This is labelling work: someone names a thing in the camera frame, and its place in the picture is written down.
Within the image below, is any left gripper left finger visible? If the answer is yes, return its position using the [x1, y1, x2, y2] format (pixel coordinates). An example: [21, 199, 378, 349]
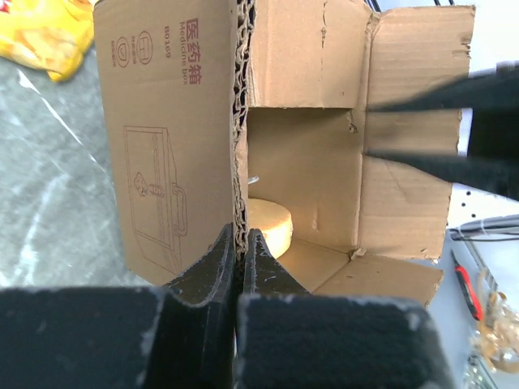
[161, 224, 235, 388]

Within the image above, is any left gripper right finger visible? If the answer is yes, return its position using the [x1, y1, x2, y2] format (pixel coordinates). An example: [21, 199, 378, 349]
[242, 229, 310, 296]

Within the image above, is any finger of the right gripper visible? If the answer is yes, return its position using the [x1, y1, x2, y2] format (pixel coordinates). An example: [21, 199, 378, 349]
[367, 72, 518, 113]
[364, 149, 518, 199]

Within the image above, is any brown cardboard box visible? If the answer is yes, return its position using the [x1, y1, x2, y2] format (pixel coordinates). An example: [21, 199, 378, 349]
[93, 1, 475, 305]

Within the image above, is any round yellow disc in box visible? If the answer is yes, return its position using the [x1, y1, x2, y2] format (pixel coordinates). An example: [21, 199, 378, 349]
[247, 199, 294, 259]

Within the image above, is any crumpled brown tape scrap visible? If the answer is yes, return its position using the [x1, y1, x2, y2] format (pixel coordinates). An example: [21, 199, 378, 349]
[469, 268, 518, 374]

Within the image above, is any yellow Lays chips bag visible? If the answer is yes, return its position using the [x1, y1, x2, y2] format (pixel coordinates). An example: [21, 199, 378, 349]
[1, 0, 95, 83]

